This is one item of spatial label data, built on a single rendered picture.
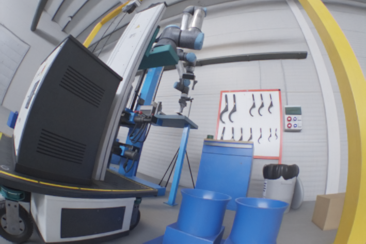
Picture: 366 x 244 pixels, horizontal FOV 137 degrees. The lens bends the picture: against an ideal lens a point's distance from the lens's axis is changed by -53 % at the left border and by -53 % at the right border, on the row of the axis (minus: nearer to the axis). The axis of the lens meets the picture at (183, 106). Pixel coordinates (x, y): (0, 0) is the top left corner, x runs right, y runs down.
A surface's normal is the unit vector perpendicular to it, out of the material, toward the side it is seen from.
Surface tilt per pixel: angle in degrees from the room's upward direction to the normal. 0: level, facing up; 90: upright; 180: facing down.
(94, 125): 90
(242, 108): 90
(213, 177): 90
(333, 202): 90
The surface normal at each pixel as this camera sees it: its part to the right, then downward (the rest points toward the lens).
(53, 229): 0.90, 0.02
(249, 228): -0.71, -0.38
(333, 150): -0.45, -0.40
